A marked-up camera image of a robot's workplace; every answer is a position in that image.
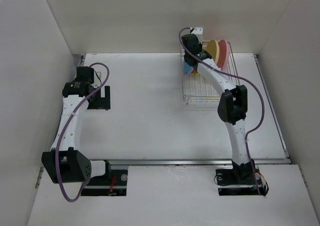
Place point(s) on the yellow plastic plate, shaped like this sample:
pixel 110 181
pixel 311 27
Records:
pixel 213 49

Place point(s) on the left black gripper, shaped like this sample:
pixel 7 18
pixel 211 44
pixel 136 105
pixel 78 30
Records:
pixel 102 103

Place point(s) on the aluminium table rail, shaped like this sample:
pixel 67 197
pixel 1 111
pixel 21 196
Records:
pixel 148 122

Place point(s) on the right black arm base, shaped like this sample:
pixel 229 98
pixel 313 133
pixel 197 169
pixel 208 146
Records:
pixel 230 185

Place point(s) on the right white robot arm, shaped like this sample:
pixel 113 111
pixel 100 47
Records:
pixel 232 107

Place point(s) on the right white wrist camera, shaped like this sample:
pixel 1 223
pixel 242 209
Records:
pixel 198 31

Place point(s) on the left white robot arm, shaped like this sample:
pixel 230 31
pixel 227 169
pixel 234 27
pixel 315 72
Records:
pixel 64 162

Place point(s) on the pink plastic plate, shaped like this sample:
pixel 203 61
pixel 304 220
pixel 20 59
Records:
pixel 224 49

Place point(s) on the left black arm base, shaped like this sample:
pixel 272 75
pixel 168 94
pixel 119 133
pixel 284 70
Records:
pixel 114 185

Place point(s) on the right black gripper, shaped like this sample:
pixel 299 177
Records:
pixel 200 45

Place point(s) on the metal wire dish rack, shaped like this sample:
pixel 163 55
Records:
pixel 197 91

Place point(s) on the blue plastic plate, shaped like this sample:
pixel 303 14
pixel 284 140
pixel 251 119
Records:
pixel 187 69

